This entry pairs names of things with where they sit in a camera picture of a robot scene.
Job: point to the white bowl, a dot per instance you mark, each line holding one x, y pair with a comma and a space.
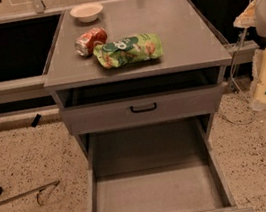
88, 12

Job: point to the closed grey drawer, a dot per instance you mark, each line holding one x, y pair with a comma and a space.
117, 114

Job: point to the green rice chip bag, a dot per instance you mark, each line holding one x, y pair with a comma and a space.
134, 49

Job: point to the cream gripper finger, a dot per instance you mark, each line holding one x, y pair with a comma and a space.
257, 103

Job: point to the grey drawer cabinet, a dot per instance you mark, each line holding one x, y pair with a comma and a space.
161, 62

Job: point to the black drawer handle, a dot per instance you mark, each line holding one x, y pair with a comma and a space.
143, 108

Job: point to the grey metal rail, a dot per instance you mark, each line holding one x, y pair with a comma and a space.
22, 89

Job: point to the open grey drawer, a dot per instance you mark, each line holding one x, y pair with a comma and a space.
168, 167

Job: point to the black clip on floor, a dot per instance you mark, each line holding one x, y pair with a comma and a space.
36, 120

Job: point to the metal rod on floor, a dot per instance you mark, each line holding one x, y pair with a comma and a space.
29, 192

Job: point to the orange soda can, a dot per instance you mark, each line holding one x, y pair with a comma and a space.
87, 41

